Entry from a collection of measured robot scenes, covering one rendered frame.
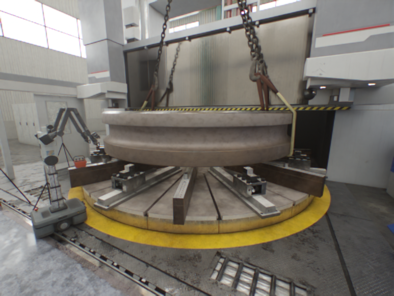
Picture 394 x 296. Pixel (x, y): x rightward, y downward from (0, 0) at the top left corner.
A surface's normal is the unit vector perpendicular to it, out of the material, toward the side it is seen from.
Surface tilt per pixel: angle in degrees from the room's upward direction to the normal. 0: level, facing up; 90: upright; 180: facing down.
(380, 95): 90
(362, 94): 90
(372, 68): 90
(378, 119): 90
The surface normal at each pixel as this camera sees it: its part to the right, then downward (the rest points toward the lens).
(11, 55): 0.89, 0.09
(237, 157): 0.26, 0.19
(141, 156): -0.39, 0.18
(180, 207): -0.08, 0.19
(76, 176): 0.65, 0.15
